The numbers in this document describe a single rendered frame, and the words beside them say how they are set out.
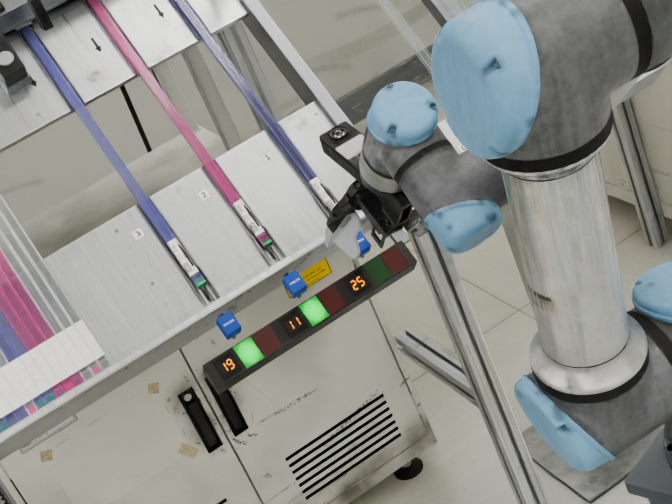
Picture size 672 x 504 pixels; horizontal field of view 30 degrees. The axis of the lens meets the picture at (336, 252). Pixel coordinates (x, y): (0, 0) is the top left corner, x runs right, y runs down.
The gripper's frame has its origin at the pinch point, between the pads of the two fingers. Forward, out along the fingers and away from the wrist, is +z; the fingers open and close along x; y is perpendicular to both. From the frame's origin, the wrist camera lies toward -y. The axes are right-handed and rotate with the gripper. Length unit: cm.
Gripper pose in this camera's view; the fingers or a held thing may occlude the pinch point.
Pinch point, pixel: (364, 218)
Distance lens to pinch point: 170.1
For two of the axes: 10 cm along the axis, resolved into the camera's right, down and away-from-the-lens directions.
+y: 5.7, 7.8, -2.6
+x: 8.2, -5.1, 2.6
